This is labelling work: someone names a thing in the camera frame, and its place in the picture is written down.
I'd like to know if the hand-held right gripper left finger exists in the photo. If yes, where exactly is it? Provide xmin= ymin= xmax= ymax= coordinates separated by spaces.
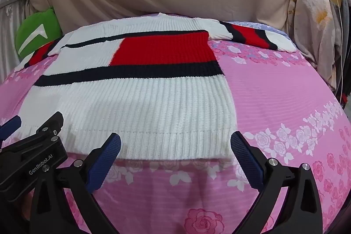
xmin=29 ymin=133 xmax=122 ymax=234

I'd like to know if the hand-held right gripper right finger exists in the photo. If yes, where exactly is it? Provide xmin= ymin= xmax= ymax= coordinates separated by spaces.
xmin=230 ymin=131 xmax=323 ymax=234

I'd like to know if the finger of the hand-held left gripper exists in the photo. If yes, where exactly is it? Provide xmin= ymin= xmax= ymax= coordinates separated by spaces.
xmin=0 ymin=116 xmax=22 ymax=143
xmin=16 ymin=111 xmax=65 ymax=147

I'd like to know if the white red navy knit sweater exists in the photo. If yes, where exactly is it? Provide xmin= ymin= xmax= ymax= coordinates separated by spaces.
xmin=15 ymin=13 xmax=297 ymax=161

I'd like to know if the pink floral bed sheet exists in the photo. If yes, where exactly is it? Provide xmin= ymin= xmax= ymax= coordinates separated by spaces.
xmin=0 ymin=13 xmax=351 ymax=234

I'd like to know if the silver grey curtain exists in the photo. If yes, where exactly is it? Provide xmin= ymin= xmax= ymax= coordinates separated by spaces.
xmin=0 ymin=0 xmax=31 ymax=84

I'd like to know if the green pillow with white mark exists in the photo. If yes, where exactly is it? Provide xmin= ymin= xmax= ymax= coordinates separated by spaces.
xmin=15 ymin=8 xmax=62 ymax=60

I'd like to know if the grey metal rod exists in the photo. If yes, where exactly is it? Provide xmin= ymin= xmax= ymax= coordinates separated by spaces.
xmin=0 ymin=0 xmax=28 ymax=9

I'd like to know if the pale floral hanging cloth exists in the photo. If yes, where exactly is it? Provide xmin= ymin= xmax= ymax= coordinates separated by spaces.
xmin=287 ymin=0 xmax=344 ymax=92

